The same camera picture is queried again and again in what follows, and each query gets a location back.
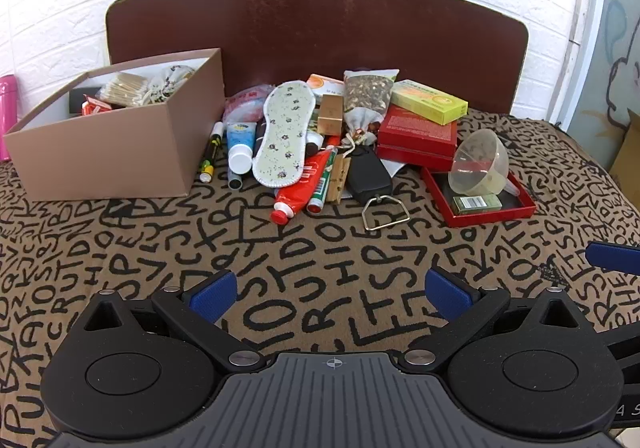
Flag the red and white plastic packet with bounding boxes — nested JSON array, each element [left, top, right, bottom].
[[222, 84, 276, 125]]

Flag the dark brown wooden headboard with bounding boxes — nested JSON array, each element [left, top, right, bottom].
[[105, 0, 531, 116]]

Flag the yellow green box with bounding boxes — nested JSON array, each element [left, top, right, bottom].
[[389, 79, 469, 125]]

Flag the black marker with white cap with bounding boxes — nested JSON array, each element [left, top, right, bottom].
[[198, 120, 224, 184]]

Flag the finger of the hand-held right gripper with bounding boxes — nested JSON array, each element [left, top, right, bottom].
[[585, 241, 640, 275]]

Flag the green and red tube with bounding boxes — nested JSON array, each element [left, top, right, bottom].
[[306, 163, 341, 215]]

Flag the white paper sheet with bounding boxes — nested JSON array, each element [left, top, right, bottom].
[[382, 159, 413, 179]]

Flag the brown cardboard carton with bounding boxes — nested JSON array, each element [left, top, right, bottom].
[[607, 108, 640, 174]]

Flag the cartoon printed wall panel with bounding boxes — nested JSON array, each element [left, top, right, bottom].
[[570, 0, 640, 169]]

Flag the pack of cotton swabs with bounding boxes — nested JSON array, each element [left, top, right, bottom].
[[95, 73, 151, 109]]

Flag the flat black case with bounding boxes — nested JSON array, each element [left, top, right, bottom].
[[67, 85, 106, 118]]

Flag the red box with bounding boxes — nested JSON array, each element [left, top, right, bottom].
[[376, 105, 459, 172]]

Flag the red toothpaste tube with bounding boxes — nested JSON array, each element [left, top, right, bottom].
[[271, 148, 337, 225]]

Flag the clear plastic funnel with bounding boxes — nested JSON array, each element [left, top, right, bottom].
[[448, 129, 523, 196]]

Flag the floral fabric insole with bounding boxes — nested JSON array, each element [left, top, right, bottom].
[[251, 81, 317, 187]]

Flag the pink bottle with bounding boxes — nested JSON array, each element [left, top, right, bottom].
[[0, 74, 18, 161]]

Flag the floral drawstring pouch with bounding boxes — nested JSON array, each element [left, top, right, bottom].
[[142, 65, 197, 104]]

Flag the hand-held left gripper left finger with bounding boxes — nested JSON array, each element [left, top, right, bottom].
[[82, 270, 266, 372]]

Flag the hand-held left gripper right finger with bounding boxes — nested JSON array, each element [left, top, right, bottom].
[[397, 267, 587, 374]]

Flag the tan cardboard box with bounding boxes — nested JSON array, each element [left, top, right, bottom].
[[2, 48, 227, 202]]

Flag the black luggage scale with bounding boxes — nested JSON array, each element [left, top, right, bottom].
[[346, 145, 411, 231]]

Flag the orange and white box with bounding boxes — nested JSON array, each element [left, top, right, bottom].
[[306, 74, 347, 105]]

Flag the gold box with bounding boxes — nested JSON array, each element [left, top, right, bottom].
[[316, 94, 345, 136]]

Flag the small green box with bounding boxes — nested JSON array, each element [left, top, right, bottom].
[[452, 194, 503, 215]]

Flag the small white cloth pouch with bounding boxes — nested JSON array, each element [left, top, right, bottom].
[[342, 108, 383, 147]]

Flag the wooden clothespins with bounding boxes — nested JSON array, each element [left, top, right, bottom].
[[325, 155, 353, 204]]

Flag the red box lid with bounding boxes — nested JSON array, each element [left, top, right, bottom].
[[420, 165, 537, 229]]

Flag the clear packet of seeds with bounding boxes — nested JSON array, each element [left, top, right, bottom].
[[342, 69, 401, 116]]

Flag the blue and white cream tube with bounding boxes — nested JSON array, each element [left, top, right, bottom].
[[226, 120, 258, 175]]

